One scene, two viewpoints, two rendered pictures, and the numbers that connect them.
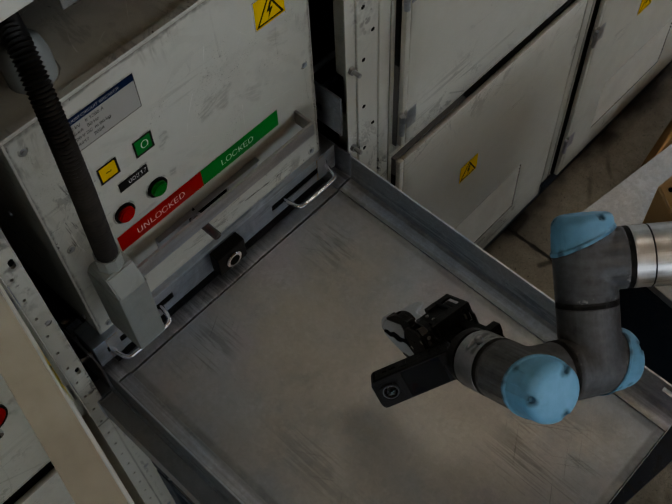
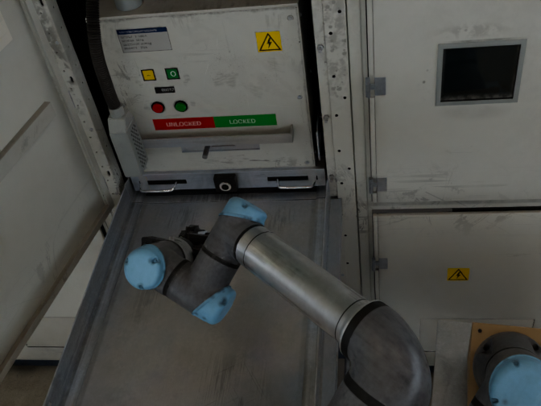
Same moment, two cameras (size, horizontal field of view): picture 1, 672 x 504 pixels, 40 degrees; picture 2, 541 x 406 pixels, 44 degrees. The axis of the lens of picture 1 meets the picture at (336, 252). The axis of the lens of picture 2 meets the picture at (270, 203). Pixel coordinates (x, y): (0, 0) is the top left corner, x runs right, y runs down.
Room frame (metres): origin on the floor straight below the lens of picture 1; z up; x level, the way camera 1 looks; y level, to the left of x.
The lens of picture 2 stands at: (0.18, -1.02, 2.08)
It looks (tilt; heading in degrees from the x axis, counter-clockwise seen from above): 43 degrees down; 57
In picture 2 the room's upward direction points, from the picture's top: 10 degrees counter-clockwise
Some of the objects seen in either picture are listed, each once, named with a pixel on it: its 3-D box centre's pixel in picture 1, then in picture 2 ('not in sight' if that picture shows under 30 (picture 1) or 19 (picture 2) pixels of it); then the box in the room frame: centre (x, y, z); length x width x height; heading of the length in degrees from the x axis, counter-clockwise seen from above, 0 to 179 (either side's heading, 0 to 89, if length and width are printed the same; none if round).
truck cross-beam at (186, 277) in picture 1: (213, 242); (228, 174); (0.86, 0.20, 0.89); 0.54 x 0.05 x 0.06; 134
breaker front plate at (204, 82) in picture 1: (196, 153); (209, 102); (0.85, 0.19, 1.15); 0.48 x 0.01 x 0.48; 134
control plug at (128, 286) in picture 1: (124, 294); (128, 141); (0.66, 0.30, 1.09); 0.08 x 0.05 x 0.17; 44
